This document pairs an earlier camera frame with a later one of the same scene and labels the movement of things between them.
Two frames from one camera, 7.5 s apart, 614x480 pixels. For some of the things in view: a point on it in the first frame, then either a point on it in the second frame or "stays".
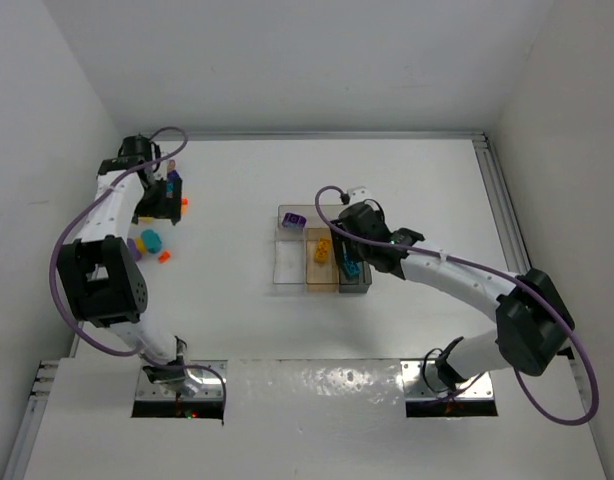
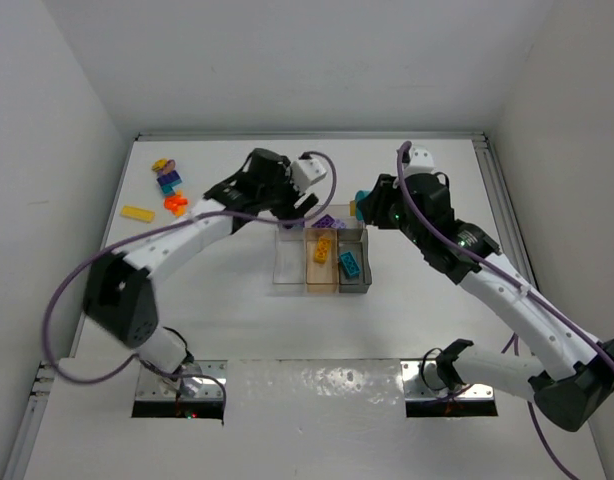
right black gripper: [352, 250] to [372, 203]
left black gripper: [163, 201] to [291, 201]
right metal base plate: [423, 380] stays
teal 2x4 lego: [354, 268] stays
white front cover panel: [315, 420] stays
